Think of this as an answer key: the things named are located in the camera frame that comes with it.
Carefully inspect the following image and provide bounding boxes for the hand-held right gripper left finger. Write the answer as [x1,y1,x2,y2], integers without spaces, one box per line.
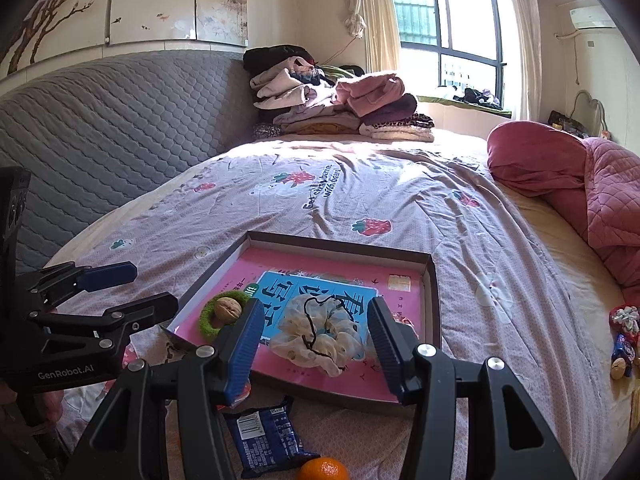
[75,297,266,480]

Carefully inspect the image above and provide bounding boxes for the grey quilted headboard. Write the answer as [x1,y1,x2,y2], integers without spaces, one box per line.
[0,50,261,273]

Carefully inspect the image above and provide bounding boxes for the shallow cardboard box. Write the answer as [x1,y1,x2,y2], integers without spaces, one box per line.
[160,231,442,406]

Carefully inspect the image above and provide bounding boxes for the cream bed sheet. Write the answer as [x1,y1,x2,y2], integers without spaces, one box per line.
[500,180,640,480]

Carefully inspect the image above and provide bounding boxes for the dark clothes on windowsill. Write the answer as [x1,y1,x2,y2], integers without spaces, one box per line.
[452,87,501,107]

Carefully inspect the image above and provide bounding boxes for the pile of folded clothes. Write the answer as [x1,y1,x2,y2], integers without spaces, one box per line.
[243,46,435,143]

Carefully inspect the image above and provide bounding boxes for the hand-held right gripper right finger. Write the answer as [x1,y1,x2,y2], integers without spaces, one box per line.
[366,296,576,480]

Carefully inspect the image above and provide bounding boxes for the green fuzzy ring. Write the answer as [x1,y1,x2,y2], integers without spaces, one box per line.
[200,291,251,336]

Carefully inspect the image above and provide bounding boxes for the black bag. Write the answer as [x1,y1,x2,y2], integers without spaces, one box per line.
[547,110,588,138]

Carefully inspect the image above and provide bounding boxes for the strawberry printed bedsheet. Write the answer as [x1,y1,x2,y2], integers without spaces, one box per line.
[45,137,621,480]

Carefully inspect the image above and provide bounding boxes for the flower wall painting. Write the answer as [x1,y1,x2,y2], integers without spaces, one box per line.
[0,0,249,78]

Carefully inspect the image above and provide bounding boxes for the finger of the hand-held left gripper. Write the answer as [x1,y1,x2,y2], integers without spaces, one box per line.
[27,292,179,356]
[17,261,138,311]

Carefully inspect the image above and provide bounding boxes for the person's left hand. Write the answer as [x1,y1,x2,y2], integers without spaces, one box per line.
[0,377,66,428]

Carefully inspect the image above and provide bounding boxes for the white air conditioner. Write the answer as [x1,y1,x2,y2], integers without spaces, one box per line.
[567,6,618,31]

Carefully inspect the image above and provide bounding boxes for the red and blue toy packets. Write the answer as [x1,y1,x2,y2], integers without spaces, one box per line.
[608,305,640,380]

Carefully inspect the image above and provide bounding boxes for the cream curtain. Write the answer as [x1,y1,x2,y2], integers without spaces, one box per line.
[340,0,401,73]
[502,0,538,121]

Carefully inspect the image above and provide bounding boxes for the cream scrunchie with black cord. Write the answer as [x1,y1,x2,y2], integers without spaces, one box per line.
[270,294,366,377]

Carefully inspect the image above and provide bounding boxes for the blue snack packet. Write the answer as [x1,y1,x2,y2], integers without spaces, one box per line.
[222,396,321,479]

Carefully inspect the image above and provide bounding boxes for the brown walnut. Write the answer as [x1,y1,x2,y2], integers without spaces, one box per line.
[215,297,246,323]

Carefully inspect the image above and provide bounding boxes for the pink quilted blanket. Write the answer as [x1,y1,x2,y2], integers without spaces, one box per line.
[486,120,640,306]

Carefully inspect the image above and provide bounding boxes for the white curved chair back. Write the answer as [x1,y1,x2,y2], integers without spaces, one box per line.
[570,90,608,136]

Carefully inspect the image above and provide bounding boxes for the dark framed window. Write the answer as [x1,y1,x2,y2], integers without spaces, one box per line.
[389,0,508,111]

